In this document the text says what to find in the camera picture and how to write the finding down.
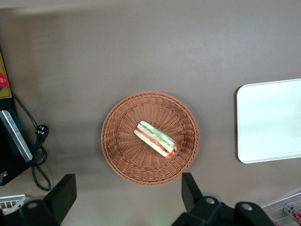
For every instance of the yellow control box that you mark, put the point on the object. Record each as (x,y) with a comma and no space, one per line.
(3,63)

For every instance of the black countertop appliance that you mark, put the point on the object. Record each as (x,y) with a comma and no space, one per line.
(9,164)

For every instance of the clear acrylic bottle rack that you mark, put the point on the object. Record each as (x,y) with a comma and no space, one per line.
(277,210)

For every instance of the red emergency stop button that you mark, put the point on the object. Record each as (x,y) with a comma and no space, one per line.
(2,80)

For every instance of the red cola bottle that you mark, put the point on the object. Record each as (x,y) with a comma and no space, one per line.
(292,209)

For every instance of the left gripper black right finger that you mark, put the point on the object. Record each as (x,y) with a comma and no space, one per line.
(191,197)

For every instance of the brown wicker basket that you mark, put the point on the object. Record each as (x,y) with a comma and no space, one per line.
(127,155)

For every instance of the sandwich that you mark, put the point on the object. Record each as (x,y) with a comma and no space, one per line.
(156,139)

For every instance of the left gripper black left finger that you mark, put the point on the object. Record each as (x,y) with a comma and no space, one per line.
(63,195)

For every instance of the cream plastic tray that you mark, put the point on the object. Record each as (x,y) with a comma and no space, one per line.
(270,122)

